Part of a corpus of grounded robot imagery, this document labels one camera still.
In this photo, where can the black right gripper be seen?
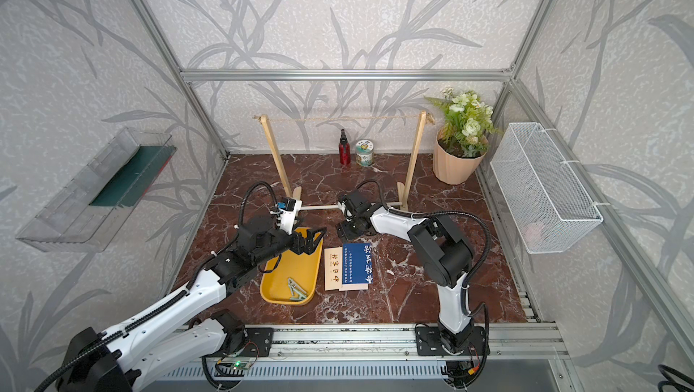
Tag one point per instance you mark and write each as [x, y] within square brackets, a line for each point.
[344, 230]

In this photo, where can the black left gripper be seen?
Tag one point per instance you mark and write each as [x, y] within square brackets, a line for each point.
[307, 245]

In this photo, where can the blue postcard white text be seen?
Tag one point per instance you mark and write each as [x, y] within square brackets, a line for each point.
[357, 263]

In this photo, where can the green clothespin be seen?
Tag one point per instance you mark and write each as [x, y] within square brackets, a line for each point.
[297, 293]

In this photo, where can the cream postcard red text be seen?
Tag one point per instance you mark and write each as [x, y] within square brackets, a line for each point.
[354, 287]

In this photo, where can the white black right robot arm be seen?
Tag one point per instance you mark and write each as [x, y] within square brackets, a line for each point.
[472, 267]

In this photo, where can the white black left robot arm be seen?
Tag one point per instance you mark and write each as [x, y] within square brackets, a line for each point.
[131, 355]

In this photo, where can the yellow plastic tray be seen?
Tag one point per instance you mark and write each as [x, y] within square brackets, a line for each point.
[302, 268]

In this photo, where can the red spray bottle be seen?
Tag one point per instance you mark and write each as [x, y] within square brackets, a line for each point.
[344, 149]

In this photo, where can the round printed tin can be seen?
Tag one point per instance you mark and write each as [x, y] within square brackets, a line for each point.
[364, 152]

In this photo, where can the terracotta flower pot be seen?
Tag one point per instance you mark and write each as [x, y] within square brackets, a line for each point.
[450, 169]

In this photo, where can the artificial white flower plant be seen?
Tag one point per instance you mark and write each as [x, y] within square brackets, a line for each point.
[467, 122]

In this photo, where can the pink object in basket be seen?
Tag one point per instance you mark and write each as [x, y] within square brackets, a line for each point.
[533, 236]

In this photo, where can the green book in shelf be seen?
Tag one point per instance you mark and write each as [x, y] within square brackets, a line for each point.
[133, 179]

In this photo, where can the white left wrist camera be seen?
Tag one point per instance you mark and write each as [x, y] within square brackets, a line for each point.
[288, 209]

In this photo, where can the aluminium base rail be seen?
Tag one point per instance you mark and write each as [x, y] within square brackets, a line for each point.
[397, 342]

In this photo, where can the white wire mesh basket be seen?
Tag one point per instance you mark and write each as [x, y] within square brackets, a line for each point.
[540, 185]

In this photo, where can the clear acrylic wall shelf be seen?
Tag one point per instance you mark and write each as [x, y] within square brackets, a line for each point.
[68, 223]

